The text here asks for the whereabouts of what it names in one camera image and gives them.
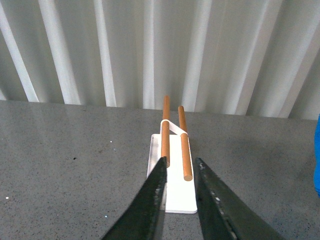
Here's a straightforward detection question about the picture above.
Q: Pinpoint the blue microfiber cloth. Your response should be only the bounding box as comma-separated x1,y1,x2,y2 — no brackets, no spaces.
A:
313,117,320,197

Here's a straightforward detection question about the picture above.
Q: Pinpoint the left wooden rack rod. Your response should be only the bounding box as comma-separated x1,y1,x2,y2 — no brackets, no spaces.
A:
161,95,170,168

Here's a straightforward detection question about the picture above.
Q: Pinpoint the wooden rack rod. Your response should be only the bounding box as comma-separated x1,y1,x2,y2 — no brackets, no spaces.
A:
178,105,193,182
161,95,170,168

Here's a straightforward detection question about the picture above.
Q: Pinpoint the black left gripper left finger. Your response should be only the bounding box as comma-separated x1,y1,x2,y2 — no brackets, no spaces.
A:
102,157,167,240

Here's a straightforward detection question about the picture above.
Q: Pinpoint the right wooden rack rod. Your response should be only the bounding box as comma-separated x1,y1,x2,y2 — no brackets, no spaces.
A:
178,105,193,182

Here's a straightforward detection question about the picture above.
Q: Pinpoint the white towel rack base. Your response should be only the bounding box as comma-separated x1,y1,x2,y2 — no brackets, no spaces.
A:
147,119,198,214

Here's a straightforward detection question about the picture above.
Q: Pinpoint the white pleated curtain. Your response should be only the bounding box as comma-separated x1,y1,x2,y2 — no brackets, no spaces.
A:
0,0,320,120

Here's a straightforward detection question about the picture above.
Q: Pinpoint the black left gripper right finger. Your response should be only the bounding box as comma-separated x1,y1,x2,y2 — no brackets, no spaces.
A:
194,157,284,240

